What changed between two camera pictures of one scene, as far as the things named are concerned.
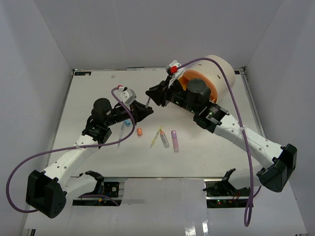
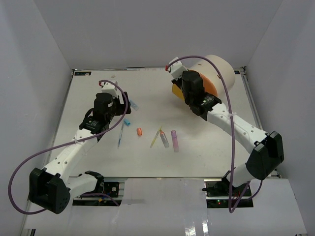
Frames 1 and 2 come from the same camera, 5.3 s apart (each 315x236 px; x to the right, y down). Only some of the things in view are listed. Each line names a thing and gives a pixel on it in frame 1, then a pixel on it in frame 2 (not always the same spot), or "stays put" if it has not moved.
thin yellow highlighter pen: x=156 y=135 stays put
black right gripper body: x=175 y=95 to x=179 y=81
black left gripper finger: x=140 y=114 to x=129 y=111
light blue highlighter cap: x=127 y=122 stays put
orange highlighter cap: x=139 y=131 stays put
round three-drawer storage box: x=210 y=71 stays put
